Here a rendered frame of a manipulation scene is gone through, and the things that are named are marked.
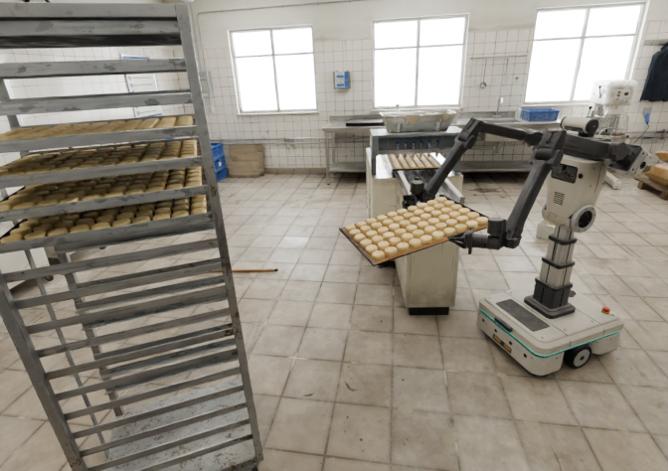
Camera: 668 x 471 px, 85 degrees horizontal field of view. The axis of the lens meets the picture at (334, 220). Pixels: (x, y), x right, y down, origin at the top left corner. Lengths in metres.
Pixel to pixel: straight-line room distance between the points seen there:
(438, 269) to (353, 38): 4.47
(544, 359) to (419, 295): 0.81
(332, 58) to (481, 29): 2.22
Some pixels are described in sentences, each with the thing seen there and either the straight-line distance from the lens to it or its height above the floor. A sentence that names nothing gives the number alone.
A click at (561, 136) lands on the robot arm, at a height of 1.37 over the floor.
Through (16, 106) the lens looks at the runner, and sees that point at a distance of 1.24.
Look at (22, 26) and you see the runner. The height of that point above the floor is 1.77.
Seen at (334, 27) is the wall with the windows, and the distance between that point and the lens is 6.34.
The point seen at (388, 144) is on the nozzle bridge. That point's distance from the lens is 3.02.
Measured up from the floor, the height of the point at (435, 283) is 0.28.
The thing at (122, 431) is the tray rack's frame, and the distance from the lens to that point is 2.18.
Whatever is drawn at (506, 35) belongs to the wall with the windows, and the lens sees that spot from 6.44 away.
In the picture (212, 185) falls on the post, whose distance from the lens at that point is 1.17.
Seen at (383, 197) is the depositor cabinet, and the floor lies 0.68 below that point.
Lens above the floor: 1.64
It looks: 22 degrees down
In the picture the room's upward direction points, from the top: 3 degrees counter-clockwise
